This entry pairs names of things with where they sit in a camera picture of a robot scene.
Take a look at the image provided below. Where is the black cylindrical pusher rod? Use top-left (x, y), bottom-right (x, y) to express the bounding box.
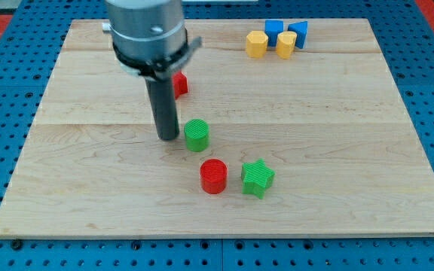
top-left (145, 78), bottom-right (179, 141)

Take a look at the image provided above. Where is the green star block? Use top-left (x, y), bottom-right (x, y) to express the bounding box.
top-left (241, 159), bottom-right (275, 199)

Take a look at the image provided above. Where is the blue triangle block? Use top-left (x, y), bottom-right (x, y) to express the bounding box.
top-left (288, 21), bottom-right (308, 49)

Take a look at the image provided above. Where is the yellow hexagon block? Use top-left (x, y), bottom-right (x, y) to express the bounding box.
top-left (246, 31), bottom-right (268, 58)

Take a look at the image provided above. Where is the red cylinder block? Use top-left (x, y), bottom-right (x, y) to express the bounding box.
top-left (200, 159), bottom-right (228, 194)

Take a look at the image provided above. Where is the red block behind rod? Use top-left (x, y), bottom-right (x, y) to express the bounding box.
top-left (173, 71), bottom-right (188, 99)

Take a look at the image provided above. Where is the wooden board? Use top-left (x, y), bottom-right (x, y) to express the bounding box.
top-left (0, 19), bottom-right (434, 239)

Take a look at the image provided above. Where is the yellow rounded block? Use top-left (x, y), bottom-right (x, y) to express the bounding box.
top-left (276, 31), bottom-right (298, 59)

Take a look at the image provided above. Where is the blue cube block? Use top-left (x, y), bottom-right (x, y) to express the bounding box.
top-left (264, 20), bottom-right (284, 47)

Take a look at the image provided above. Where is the green cylinder block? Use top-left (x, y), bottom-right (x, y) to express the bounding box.
top-left (184, 119), bottom-right (209, 152)

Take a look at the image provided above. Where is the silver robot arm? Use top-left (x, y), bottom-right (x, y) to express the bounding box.
top-left (105, 0), bottom-right (202, 81)

